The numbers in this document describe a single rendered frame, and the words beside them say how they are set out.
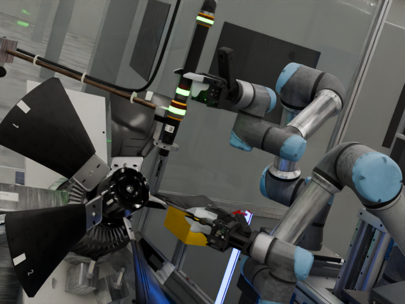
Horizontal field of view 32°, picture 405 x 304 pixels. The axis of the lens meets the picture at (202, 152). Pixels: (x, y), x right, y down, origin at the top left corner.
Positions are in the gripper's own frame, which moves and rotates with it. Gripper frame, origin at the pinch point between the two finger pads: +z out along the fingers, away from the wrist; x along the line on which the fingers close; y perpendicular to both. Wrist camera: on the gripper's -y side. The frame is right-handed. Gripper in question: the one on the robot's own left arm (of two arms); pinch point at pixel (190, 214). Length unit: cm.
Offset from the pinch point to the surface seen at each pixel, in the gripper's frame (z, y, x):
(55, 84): 39, 18, -26
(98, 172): 22.7, 14.6, -6.6
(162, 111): 14.7, 2.7, -25.1
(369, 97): 17, -387, 8
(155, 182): 42, -70, 22
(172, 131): 10.3, 3.2, -21.0
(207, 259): 20, -96, 55
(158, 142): 12.4, 5.5, -17.4
